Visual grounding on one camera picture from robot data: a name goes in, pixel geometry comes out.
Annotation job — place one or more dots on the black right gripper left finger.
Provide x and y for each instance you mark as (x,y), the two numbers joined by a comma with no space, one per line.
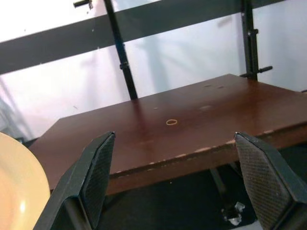
(79,187)

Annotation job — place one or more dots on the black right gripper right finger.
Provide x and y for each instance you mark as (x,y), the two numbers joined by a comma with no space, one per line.
(271,187)

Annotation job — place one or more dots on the pale yellow round plate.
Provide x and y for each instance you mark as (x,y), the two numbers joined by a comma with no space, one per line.
(16,182)

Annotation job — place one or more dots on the grey caster wheel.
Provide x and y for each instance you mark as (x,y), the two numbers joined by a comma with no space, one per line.
(232,213)

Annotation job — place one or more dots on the dark brown wooden table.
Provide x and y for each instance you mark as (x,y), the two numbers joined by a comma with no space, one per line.
(216,119)

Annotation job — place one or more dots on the yellow rubber band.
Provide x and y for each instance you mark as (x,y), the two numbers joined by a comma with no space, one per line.
(167,123)

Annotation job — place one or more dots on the black metal stand pole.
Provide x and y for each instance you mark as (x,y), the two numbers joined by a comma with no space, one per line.
(250,43)
(122,52)

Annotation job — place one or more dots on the black metal frame leg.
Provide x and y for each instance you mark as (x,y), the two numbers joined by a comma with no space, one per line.
(219,184)

